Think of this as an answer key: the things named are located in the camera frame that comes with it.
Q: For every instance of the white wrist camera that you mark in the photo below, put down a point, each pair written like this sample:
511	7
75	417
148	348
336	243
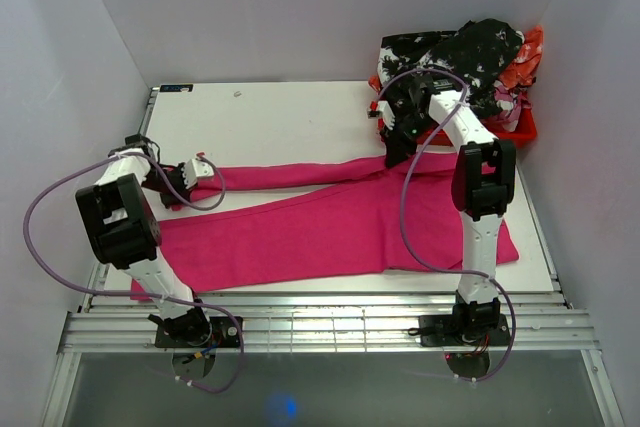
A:
195	170
381	111

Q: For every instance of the aluminium frame rail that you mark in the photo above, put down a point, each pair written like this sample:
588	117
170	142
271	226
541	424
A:
315	323

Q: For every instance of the black white patterned garment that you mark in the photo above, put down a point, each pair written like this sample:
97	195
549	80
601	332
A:
478	53

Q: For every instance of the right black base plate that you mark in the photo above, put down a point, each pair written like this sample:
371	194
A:
445	331

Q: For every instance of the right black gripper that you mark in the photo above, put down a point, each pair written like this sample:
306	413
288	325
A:
396	150

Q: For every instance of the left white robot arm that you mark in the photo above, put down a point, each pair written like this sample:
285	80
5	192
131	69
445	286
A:
123	231

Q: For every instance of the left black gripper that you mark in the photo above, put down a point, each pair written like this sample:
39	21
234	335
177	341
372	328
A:
184	192

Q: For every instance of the pink white patterned garment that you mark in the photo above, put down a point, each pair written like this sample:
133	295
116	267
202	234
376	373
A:
510	104

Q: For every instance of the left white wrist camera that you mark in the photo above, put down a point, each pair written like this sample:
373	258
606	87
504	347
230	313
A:
195	170

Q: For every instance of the black label sticker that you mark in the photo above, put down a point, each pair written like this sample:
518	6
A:
176	88

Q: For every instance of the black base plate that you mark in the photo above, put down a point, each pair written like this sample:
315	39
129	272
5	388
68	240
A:
445	331
221	333

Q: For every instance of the red plastic bin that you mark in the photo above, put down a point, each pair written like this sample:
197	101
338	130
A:
524	134

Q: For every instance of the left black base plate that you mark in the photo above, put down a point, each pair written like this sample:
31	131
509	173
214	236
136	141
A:
221	333

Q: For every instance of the pink trousers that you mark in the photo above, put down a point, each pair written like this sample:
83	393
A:
361	218

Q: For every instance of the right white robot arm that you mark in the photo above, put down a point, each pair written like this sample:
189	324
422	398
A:
483	186

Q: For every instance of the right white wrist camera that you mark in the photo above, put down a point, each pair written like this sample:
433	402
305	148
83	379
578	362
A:
381	111

